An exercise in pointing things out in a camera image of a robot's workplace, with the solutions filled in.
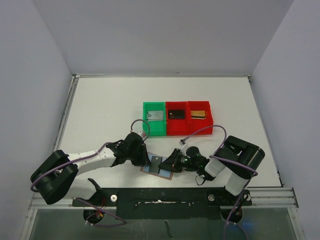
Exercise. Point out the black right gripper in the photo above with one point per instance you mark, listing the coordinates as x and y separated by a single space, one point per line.
175 160

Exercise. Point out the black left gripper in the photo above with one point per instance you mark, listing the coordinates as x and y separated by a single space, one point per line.
141 155

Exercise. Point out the brown leather card holder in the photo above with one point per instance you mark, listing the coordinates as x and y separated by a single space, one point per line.
164 174

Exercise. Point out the green plastic bin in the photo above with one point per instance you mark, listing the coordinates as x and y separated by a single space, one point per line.
157 128

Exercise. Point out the dark grey card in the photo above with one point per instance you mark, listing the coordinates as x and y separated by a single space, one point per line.
176 114

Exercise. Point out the gold VIP card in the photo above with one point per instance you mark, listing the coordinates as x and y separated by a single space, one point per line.
198 114

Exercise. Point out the black VIP card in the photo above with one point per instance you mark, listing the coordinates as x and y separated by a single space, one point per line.
155 161

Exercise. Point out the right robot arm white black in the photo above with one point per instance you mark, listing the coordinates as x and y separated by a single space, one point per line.
242 158

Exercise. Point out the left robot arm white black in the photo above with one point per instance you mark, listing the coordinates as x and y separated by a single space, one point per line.
57 177

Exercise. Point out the blue white striped card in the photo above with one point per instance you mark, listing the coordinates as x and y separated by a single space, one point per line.
155 116

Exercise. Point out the middle red plastic bin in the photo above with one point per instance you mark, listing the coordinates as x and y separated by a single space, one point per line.
176 127

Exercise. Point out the red plastic bin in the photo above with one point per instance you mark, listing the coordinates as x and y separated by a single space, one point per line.
176 127
197 124

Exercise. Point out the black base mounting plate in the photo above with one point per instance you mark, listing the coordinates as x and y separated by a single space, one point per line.
169 203

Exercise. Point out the right red plastic bin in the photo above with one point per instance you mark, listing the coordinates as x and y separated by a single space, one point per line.
197 124

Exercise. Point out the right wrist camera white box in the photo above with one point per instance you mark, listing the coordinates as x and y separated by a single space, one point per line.
182 143

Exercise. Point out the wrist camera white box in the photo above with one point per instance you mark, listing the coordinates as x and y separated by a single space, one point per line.
142 134
182 143

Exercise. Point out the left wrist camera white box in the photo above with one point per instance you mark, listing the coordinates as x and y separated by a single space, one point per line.
142 134

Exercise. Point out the aluminium front rail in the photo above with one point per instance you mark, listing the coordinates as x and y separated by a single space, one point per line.
261 197

